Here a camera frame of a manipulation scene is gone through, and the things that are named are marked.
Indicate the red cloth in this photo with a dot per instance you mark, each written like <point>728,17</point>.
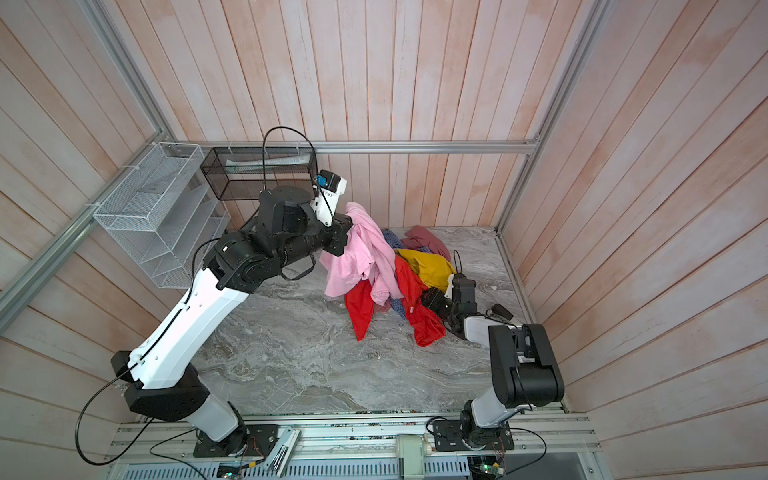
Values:
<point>427,326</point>

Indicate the white wire mesh shelf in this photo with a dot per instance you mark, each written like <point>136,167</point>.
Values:
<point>160,215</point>

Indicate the blue plaid shirt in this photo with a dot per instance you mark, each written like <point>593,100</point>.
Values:
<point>396,243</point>

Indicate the yellow cloth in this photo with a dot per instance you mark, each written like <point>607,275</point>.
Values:
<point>434,270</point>

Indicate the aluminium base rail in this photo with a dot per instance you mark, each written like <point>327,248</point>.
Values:
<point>546,444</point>

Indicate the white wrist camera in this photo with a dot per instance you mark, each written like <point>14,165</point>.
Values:
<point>449,287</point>
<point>329,188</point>

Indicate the left aluminium frame rail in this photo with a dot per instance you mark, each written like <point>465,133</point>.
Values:
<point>39,271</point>

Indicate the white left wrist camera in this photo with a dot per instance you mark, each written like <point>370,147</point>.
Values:
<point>329,188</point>

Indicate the maroon cloth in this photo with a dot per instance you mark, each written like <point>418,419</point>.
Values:
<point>419,237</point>

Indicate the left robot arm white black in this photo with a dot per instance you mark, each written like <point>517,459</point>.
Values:
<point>291,224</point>

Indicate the black wire mesh basket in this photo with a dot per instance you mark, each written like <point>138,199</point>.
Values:
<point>241,173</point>

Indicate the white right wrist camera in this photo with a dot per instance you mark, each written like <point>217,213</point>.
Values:
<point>449,287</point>

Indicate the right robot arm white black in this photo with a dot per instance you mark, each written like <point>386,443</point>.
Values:
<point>524,371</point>

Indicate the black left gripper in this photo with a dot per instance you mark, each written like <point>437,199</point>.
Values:
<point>340,225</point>

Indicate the pink cloth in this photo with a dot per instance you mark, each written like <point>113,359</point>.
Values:
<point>367,256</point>

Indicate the horizontal aluminium frame rail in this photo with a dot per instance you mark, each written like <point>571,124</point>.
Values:
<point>426,147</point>

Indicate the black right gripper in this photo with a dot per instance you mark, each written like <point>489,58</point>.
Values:
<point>434,298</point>

